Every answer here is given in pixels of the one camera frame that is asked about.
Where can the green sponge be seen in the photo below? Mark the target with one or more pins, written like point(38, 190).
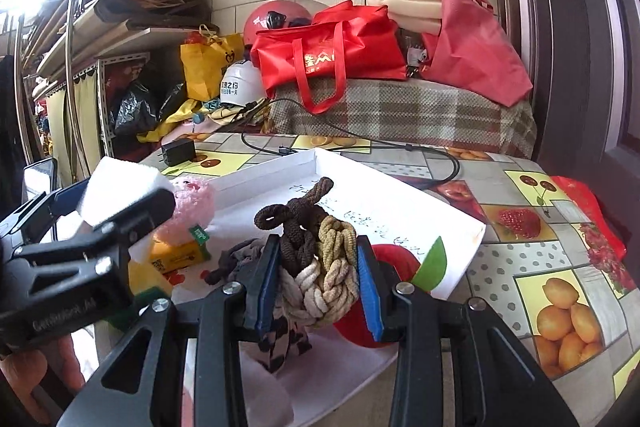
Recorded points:
point(145, 299)

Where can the yellow shopping bag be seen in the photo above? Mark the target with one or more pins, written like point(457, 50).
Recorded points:
point(205, 67)

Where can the black plastic bag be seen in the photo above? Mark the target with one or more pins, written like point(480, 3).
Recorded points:
point(132, 107)

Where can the fruit print tablecloth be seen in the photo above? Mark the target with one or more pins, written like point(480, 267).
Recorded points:
point(525, 257)

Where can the red tote bag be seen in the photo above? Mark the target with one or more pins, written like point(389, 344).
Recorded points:
point(350, 52)

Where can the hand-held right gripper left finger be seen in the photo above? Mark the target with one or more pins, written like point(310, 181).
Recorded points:
point(265, 287)

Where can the metal shelf rack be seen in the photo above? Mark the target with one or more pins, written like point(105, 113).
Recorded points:
point(115, 39)

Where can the white sponge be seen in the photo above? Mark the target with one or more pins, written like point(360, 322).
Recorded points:
point(125, 182)

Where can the black charger adapter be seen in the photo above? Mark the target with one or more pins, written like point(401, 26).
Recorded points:
point(177, 152)

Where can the red helmet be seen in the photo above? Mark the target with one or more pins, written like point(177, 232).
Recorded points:
point(270, 14)

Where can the plaid cloth cover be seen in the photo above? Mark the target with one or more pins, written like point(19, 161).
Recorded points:
point(400, 117)

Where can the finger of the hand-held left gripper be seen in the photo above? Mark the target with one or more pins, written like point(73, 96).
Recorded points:
point(135, 212)
point(45, 207)

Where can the white helmet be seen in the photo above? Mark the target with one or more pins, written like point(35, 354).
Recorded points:
point(240, 87)

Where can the panel door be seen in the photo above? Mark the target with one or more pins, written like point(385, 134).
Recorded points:
point(575, 57)

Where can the small mirror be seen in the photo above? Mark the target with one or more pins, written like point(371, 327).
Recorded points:
point(40, 177)

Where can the yellow curtain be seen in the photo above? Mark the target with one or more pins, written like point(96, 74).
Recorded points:
point(62, 127)

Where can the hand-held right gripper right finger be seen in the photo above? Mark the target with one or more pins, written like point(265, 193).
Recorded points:
point(370, 292)

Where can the dark red fabric bag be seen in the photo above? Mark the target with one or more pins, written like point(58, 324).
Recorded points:
point(475, 52)

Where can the black white patterned scrunchie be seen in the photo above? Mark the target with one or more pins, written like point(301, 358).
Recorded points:
point(280, 347)

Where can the yellow cloth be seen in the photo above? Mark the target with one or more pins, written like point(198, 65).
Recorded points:
point(167, 122)

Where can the pink fluffy ball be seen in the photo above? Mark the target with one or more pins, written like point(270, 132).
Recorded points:
point(192, 202)

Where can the white cloth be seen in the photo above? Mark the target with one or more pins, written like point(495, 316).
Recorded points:
point(267, 397)

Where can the red plastic bag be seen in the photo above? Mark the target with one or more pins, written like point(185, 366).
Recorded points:
point(590, 212)

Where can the person's left hand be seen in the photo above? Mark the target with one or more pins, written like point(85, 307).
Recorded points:
point(25, 377)

